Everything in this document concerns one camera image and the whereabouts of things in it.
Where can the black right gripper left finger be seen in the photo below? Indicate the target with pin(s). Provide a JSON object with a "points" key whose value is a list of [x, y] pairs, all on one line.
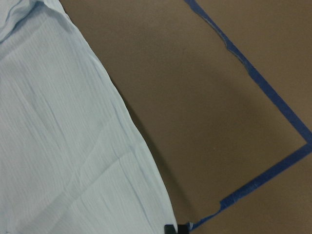
{"points": [[169, 229]]}

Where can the light blue button-up shirt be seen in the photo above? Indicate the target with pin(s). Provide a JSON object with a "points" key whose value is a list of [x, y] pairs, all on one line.
{"points": [[71, 159]]}

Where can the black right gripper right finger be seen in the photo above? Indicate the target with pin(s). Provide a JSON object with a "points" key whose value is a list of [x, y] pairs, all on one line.
{"points": [[182, 229]]}

